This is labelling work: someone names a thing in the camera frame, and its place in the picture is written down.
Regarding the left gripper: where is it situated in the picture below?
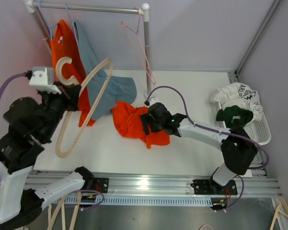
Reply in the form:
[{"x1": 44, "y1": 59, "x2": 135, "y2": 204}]
[{"x1": 38, "y1": 80, "x2": 82, "y2": 140}]

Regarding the orange t shirt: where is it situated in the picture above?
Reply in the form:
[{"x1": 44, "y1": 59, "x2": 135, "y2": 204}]
[
  {"x1": 49, "y1": 19, "x2": 96, "y2": 127},
  {"x1": 112, "y1": 101, "x2": 170, "y2": 149}
]

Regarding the grey blue t shirt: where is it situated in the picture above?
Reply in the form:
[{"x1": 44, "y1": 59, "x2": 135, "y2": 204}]
[{"x1": 73, "y1": 19, "x2": 137, "y2": 122}]

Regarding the light blue wire hanger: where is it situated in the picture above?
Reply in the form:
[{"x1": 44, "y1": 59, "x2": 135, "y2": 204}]
[{"x1": 65, "y1": 3, "x2": 79, "y2": 45}]

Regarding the pink wire hanger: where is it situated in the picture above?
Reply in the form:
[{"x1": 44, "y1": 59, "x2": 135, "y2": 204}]
[{"x1": 120, "y1": 7, "x2": 156, "y2": 85}]

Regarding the green white t shirt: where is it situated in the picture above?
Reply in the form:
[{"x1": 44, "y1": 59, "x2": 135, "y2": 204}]
[{"x1": 210, "y1": 82, "x2": 264, "y2": 128}]

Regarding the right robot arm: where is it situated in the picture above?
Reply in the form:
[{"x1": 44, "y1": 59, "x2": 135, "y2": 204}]
[{"x1": 140, "y1": 102, "x2": 258, "y2": 195}]

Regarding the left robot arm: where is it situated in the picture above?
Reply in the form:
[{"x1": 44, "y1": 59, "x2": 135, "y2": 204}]
[{"x1": 0, "y1": 83, "x2": 94, "y2": 230}]

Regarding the blue hanger far left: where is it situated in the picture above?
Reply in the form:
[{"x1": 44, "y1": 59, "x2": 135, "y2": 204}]
[{"x1": 38, "y1": 0, "x2": 58, "y2": 41}]

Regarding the spare wooden hanger right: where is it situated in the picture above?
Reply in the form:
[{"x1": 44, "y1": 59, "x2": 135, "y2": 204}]
[{"x1": 270, "y1": 196, "x2": 288, "y2": 230}]

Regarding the spare wooden hangers left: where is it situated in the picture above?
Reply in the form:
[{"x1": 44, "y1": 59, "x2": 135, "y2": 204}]
[{"x1": 47, "y1": 192, "x2": 82, "y2": 230}]

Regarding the white laundry basket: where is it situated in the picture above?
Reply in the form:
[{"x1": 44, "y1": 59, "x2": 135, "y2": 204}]
[{"x1": 217, "y1": 100, "x2": 272, "y2": 146}]

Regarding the clothes rack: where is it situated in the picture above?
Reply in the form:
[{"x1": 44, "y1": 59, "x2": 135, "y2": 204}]
[{"x1": 23, "y1": 0, "x2": 156, "y2": 97}]

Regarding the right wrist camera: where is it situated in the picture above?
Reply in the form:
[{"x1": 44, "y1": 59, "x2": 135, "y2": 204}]
[{"x1": 144, "y1": 97, "x2": 159, "y2": 107}]

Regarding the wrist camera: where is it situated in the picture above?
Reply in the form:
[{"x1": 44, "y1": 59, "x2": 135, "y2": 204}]
[
  {"x1": 29, "y1": 67, "x2": 61, "y2": 94},
  {"x1": 144, "y1": 97, "x2": 159, "y2": 107}
]

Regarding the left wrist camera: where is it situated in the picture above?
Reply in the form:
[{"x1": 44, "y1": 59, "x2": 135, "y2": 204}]
[{"x1": 29, "y1": 67, "x2": 61, "y2": 94}]

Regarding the aluminium rail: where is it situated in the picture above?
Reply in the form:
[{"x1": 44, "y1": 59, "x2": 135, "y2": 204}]
[{"x1": 25, "y1": 171, "x2": 282, "y2": 198}]

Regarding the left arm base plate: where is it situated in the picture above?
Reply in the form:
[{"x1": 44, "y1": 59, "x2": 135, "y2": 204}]
[{"x1": 88, "y1": 177, "x2": 109, "y2": 193}]

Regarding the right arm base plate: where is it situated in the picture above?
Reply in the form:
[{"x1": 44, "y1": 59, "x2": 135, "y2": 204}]
[{"x1": 190, "y1": 179, "x2": 238, "y2": 195}]

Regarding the white cable duct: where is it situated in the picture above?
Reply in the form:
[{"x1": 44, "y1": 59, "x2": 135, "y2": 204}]
[{"x1": 65, "y1": 194, "x2": 212, "y2": 207}]

